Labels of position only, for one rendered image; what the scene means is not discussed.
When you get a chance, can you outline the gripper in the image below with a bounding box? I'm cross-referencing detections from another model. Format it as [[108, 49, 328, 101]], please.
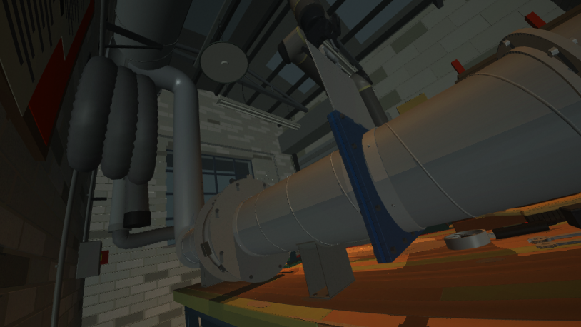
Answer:
[[301, 3, 342, 44]]

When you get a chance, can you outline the grey blast gate slide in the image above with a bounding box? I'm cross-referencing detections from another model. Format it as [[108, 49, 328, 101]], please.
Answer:
[[304, 38, 380, 133]]

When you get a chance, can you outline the grey open-end wrench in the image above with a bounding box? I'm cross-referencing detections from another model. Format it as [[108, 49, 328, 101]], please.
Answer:
[[527, 232, 581, 247]]

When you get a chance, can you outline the roof skylight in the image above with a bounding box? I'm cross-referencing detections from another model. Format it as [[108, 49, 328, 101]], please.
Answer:
[[183, 0, 241, 38], [336, 0, 428, 46]]

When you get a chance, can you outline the grey round disc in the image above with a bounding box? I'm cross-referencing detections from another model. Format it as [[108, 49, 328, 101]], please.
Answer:
[[199, 41, 250, 85]]

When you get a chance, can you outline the ceiling tube light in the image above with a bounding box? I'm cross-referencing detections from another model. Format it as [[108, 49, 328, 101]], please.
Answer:
[[216, 96, 302, 131]]

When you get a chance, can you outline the dark framed window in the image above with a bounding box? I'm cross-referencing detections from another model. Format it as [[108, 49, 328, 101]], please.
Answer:
[[164, 150, 256, 228]]

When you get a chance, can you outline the grey dust collector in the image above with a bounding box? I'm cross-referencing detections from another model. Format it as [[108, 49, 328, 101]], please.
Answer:
[[66, 0, 206, 251]]

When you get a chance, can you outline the grey tape roll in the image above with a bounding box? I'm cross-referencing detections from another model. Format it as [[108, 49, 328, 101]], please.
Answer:
[[443, 228, 492, 251]]

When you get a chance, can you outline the black flat bar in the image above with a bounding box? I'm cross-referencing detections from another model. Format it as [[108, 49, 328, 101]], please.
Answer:
[[490, 221, 552, 241]]

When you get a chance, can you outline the blue bench base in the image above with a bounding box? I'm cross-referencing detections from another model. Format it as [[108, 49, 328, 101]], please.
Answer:
[[183, 305, 230, 327]]

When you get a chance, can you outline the dark brown rail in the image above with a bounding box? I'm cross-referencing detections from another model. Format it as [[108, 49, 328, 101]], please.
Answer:
[[453, 4, 581, 86]]

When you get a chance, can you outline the toothed iris damper ring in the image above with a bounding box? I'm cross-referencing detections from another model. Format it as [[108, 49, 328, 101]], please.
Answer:
[[496, 26, 581, 64]]

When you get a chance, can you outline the grey duct end flange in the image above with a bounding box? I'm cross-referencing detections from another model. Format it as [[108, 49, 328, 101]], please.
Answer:
[[174, 177, 293, 286]]

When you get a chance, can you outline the grey duct support bracket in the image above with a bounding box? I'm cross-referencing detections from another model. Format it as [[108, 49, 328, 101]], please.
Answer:
[[296, 240, 356, 301]]

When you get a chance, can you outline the red beige wall sign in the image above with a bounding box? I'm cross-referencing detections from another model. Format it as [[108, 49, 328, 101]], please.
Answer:
[[0, 0, 99, 147]]

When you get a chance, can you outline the grey wall switch box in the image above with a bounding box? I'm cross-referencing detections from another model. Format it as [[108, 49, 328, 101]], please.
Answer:
[[75, 239, 103, 280]]

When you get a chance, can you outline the grey wall conduit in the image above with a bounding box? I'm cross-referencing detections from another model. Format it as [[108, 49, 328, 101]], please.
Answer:
[[49, 169, 79, 327]]

